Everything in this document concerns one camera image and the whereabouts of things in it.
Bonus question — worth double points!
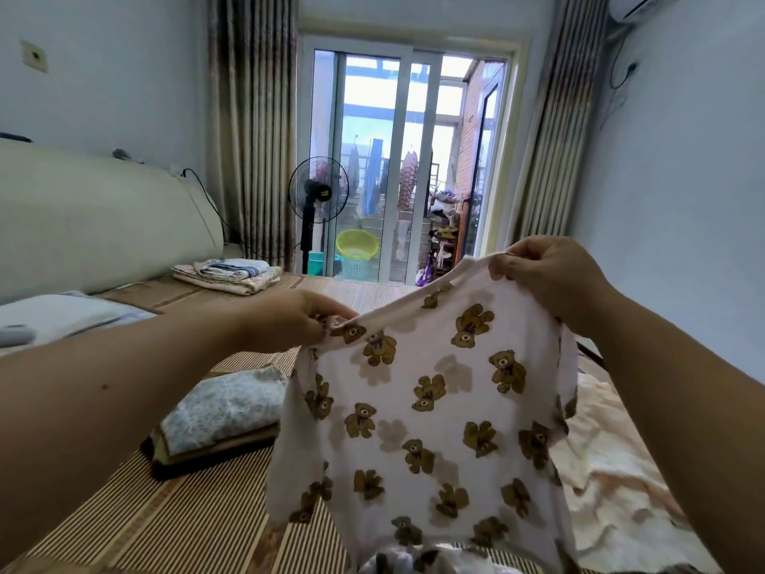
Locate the person's right hand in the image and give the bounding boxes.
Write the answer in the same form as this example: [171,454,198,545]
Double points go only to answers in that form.
[488,235,618,342]

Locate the beige patterned curtain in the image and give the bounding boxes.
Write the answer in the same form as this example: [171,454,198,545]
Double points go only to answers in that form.
[514,0,614,240]
[206,0,300,268]

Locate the air conditioner cable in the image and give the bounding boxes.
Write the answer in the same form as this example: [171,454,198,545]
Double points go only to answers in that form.
[607,23,641,91]

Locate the sliding glass balcony door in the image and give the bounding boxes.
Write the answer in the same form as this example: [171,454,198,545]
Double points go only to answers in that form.
[296,39,516,285]

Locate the black cable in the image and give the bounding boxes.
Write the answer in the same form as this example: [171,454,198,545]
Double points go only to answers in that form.
[179,167,234,244]

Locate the white bear print garment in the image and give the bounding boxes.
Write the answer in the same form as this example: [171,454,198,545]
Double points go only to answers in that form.
[265,254,581,574]

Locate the white air conditioner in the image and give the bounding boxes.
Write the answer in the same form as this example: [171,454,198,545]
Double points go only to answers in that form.
[610,0,671,25]

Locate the black standing fan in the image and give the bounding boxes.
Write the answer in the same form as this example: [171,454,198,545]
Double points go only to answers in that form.
[288,156,351,276]

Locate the bamboo bed mat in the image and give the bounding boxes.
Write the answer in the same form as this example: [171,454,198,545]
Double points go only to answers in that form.
[0,271,724,574]

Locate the olive tan shorts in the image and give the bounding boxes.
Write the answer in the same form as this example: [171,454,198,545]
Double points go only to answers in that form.
[149,427,284,469]

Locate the dark brown shorts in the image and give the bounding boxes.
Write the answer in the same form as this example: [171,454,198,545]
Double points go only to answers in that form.
[141,436,282,482]

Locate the person's right forearm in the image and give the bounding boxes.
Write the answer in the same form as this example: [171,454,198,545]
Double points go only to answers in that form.
[588,293,765,574]

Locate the folded striped blanket stack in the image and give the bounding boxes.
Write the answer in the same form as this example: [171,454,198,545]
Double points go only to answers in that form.
[171,258,284,297]

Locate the person's left forearm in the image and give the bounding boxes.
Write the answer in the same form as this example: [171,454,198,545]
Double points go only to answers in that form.
[0,307,262,567]

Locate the pile of clothes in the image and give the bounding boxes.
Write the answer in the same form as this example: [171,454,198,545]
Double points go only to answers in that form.
[552,370,724,574]

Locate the cluttered balcony shelf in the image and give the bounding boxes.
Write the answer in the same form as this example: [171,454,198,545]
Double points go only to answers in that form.
[421,191,470,282]

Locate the cream padded headboard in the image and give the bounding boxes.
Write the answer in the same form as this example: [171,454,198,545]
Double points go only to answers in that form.
[0,140,229,304]

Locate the person's left hand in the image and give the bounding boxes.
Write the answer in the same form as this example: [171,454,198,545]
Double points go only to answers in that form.
[233,286,358,354]

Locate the grey patterned garment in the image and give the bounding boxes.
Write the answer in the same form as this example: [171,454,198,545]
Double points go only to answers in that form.
[158,365,291,459]

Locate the yellow green basin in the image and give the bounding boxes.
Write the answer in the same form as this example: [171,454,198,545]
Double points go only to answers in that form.
[335,228,380,263]

